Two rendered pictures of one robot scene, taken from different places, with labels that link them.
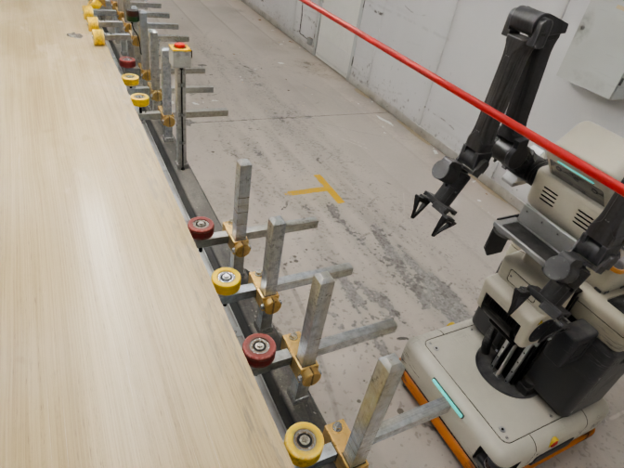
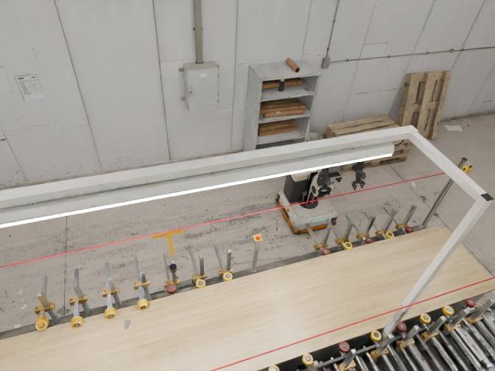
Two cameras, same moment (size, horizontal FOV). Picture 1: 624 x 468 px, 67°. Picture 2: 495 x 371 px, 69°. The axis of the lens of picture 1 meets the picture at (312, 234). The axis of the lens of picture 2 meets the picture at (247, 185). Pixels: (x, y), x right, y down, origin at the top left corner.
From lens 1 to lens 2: 3.60 m
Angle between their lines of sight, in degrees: 59
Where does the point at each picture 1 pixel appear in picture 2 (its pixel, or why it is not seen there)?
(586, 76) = (203, 106)
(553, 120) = (185, 123)
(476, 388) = (316, 211)
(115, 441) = (399, 263)
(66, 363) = (384, 275)
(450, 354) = (303, 213)
